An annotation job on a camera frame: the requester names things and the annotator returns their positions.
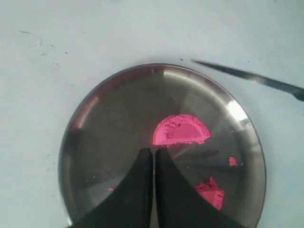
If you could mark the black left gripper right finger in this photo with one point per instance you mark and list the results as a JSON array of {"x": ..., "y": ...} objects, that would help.
[{"x": 178, "y": 203}]

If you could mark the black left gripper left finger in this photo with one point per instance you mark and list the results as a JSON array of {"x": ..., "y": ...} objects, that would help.
[{"x": 130, "y": 203}]

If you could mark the black knife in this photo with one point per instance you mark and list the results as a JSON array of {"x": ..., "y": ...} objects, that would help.
[{"x": 295, "y": 91}]

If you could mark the pink dough chunk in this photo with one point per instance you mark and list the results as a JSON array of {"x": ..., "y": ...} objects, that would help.
[{"x": 211, "y": 193}]

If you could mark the pink dough lump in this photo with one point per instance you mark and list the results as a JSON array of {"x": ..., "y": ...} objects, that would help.
[{"x": 180, "y": 129}]

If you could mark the round stainless steel plate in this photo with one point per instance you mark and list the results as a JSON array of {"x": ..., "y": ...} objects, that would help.
[{"x": 118, "y": 118}]

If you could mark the small pink dough crumb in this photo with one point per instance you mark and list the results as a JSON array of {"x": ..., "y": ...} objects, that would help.
[{"x": 232, "y": 161}]

